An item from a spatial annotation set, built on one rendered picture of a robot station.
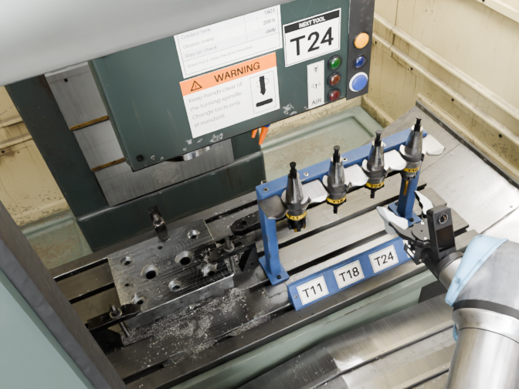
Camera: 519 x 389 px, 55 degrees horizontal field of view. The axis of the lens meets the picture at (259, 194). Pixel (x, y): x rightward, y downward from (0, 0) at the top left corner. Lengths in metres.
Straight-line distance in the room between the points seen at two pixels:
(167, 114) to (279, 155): 1.50
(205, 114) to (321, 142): 1.54
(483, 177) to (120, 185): 1.21
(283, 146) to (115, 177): 0.91
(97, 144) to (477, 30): 1.21
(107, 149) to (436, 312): 1.09
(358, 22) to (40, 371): 0.70
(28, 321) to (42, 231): 1.97
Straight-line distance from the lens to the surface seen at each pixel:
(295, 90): 0.85
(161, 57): 0.73
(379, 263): 1.41
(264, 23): 0.76
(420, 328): 1.54
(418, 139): 1.26
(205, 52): 0.75
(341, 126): 2.40
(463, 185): 1.84
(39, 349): 0.28
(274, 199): 1.17
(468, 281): 0.76
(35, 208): 2.20
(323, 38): 0.83
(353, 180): 1.21
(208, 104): 0.79
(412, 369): 1.48
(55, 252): 2.13
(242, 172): 1.83
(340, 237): 1.50
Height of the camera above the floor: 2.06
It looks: 45 degrees down
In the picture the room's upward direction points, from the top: 8 degrees counter-clockwise
